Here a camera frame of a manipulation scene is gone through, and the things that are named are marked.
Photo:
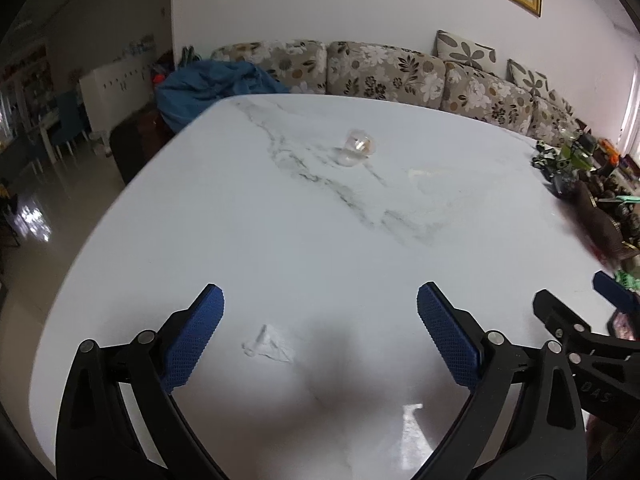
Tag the blue cloth heap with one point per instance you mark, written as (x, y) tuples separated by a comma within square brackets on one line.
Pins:
[(187, 93)]

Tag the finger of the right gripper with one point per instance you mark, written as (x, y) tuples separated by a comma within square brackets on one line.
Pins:
[(621, 298), (560, 320)]

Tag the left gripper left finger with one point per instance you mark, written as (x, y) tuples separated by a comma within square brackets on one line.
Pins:
[(185, 335)]

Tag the floral sofa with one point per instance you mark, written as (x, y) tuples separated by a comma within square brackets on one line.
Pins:
[(456, 79)]

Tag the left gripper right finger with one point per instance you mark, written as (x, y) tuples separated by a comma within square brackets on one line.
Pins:
[(453, 332)]

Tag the green panda wipes pack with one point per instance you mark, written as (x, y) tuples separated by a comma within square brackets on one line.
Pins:
[(628, 281)]

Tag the clear plastic cup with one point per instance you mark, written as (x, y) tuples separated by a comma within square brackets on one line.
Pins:
[(358, 147)]

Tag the white cabinet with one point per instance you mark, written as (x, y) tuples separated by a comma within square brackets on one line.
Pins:
[(113, 92)]

